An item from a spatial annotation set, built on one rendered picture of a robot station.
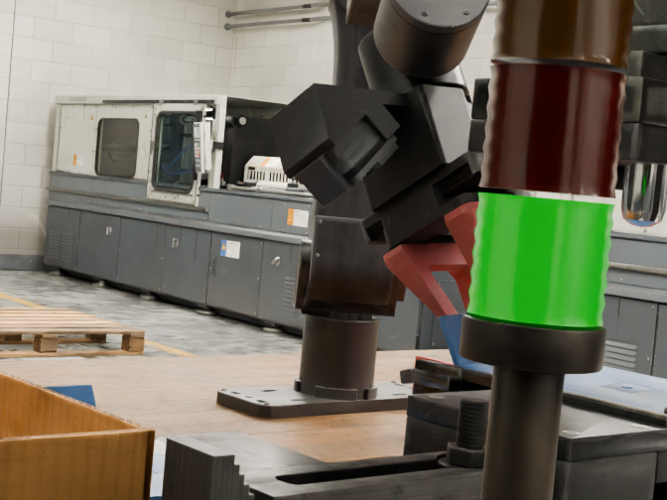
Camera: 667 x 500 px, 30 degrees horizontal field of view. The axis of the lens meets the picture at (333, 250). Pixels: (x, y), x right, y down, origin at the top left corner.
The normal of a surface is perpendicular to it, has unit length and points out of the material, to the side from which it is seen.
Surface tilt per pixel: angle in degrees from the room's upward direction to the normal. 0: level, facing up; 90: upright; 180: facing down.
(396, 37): 135
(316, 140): 92
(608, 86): 76
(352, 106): 61
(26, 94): 90
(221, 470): 90
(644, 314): 90
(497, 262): 104
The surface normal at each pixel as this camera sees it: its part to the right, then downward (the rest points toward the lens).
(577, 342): 0.45, 0.09
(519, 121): -0.58, -0.26
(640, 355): -0.80, -0.04
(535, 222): -0.29, 0.27
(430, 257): 0.58, -0.45
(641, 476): 0.65, 0.10
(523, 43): -0.62, 0.23
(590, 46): 0.22, 0.31
